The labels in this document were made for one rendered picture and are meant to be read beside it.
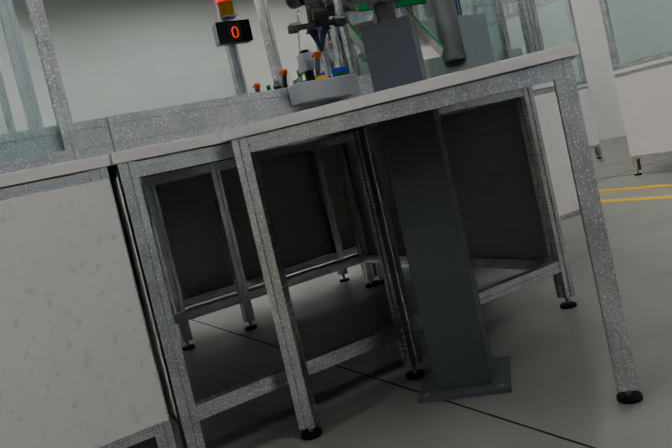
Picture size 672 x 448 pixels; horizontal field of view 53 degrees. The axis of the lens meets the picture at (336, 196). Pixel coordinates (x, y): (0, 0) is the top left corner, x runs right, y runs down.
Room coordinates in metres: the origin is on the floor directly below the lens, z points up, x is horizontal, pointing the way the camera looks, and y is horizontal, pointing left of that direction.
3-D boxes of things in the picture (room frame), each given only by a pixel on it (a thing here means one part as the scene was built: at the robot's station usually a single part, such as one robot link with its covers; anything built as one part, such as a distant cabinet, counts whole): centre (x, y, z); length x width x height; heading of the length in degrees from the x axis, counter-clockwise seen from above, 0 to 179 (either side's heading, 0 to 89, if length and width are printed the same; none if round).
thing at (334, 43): (3.25, -0.13, 1.32); 0.14 x 0.14 x 0.38
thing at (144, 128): (1.99, 0.16, 0.91); 0.89 x 0.06 x 0.11; 120
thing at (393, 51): (1.93, -0.25, 0.96); 0.14 x 0.14 x 0.20; 75
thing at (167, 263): (3.78, -0.02, 0.43); 2.20 x 0.38 x 0.86; 120
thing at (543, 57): (1.98, -0.27, 0.84); 0.90 x 0.70 x 0.03; 75
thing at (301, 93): (2.03, -0.04, 0.93); 0.21 x 0.07 x 0.06; 120
